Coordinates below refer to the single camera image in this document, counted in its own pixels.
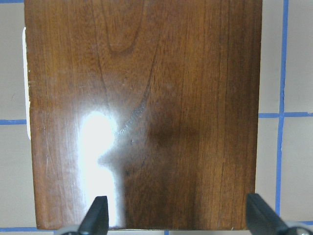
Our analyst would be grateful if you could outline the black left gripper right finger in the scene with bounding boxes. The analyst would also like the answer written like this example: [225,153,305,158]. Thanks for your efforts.
[246,193,289,235]

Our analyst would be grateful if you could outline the dark wooden drawer cabinet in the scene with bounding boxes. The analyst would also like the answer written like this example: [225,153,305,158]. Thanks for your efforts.
[24,0,262,230]

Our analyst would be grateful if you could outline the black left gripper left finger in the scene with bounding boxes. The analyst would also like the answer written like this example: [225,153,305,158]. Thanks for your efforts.
[78,196,109,235]

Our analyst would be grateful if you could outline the light wood drawer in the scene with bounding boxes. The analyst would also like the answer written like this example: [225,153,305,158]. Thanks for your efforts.
[22,27,31,140]

